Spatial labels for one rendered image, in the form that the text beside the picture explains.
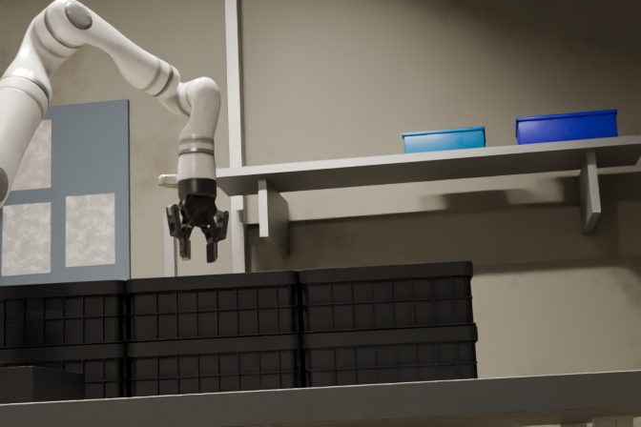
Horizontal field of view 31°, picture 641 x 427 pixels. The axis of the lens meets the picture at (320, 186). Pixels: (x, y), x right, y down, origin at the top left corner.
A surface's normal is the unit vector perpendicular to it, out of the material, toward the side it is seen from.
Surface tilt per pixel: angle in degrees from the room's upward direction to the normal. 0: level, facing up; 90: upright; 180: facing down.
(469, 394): 90
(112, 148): 90
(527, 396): 90
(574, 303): 90
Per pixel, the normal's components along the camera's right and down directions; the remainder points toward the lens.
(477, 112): -0.14, -0.22
